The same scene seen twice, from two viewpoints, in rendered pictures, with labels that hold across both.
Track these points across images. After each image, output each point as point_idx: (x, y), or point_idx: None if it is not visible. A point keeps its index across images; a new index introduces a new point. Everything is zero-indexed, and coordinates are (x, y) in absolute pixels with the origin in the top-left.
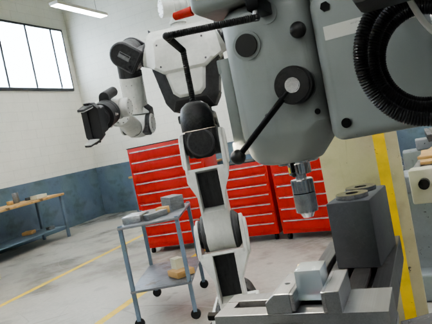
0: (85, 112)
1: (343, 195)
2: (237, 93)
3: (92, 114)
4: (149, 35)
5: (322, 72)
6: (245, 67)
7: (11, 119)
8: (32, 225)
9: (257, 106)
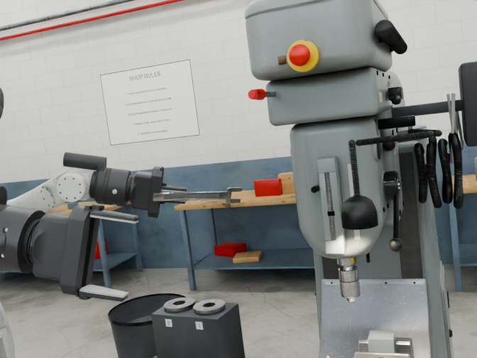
0: (87, 226)
1: (216, 307)
2: (370, 190)
3: (94, 229)
4: None
5: None
6: (377, 167)
7: None
8: None
9: (381, 201)
